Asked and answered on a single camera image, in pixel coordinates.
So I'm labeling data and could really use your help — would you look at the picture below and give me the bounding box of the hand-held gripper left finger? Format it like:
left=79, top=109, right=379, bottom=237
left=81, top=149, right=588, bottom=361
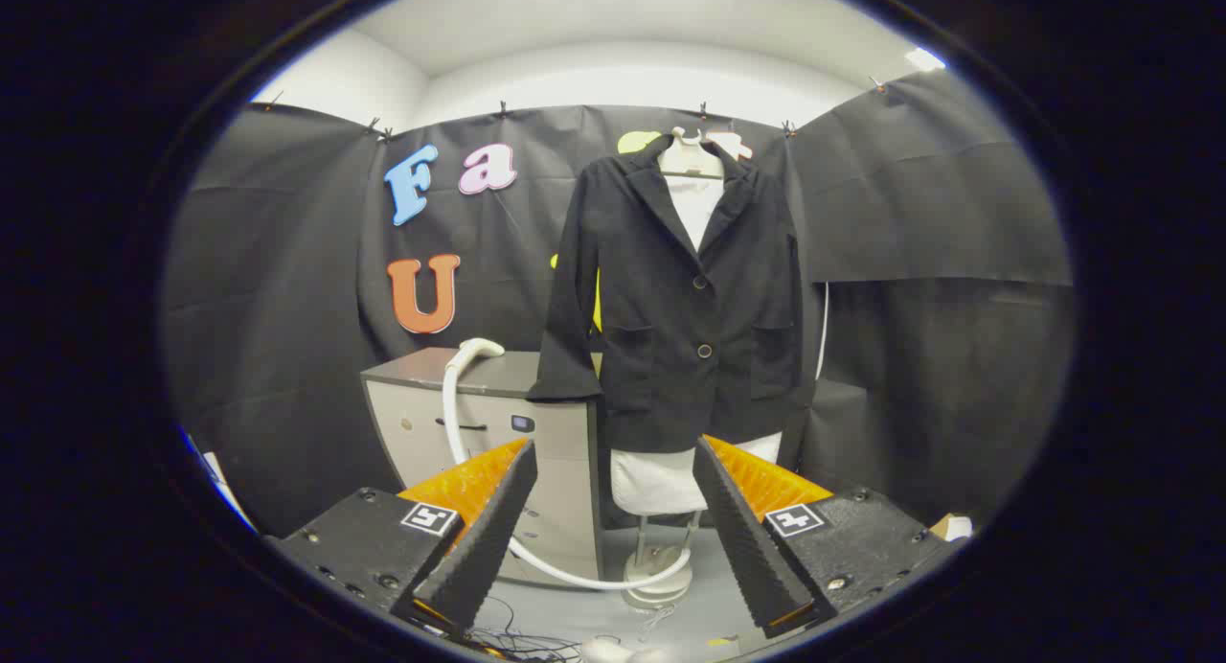
left=263, top=438, right=539, bottom=637

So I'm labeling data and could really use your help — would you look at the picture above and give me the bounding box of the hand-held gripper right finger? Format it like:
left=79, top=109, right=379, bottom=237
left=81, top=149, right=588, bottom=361
left=692, top=433, right=959, bottom=640

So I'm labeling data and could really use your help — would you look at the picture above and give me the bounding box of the black backdrop cloth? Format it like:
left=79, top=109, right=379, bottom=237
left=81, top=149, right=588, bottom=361
left=163, top=69, right=1074, bottom=539

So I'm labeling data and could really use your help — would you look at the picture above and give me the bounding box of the white garment steamer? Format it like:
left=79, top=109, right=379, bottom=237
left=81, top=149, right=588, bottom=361
left=441, top=337, right=694, bottom=592

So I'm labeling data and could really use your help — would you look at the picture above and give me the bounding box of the grey cabinet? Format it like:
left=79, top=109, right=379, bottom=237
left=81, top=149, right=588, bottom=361
left=361, top=347, right=606, bottom=589

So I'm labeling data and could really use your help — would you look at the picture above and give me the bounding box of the black jacket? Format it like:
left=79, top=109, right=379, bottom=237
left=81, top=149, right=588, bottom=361
left=525, top=134, right=810, bottom=453

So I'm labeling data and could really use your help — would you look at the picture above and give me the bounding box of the white clothes hanger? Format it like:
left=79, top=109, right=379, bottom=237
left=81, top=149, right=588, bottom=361
left=659, top=126, right=726, bottom=180

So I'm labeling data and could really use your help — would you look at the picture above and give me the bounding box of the white stand base with poles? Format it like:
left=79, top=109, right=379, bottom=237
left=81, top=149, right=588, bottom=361
left=623, top=513, right=705, bottom=611

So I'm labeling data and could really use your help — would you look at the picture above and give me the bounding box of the white torso form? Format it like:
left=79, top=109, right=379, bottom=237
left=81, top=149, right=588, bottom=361
left=609, top=170, right=784, bottom=517

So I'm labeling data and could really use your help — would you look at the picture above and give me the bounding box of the white blue panel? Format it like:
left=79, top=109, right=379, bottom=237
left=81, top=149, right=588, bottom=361
left=182, top=428, right=255, bottom=530

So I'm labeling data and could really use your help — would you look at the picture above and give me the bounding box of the tangle of black cables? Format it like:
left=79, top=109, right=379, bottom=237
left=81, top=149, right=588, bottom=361
left=469, top=625, right=585, bottom=662

